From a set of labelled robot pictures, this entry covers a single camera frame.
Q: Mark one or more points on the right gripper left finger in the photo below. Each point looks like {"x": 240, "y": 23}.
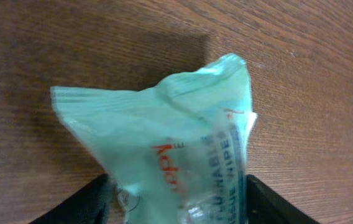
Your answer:
{"x": 90, "y": 205}

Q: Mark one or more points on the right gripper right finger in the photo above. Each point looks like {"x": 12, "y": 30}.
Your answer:
{"x": 265, "y": 206}

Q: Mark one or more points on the teal wet wipes pack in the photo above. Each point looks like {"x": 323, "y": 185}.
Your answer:
{"x": 177, "y": 151}

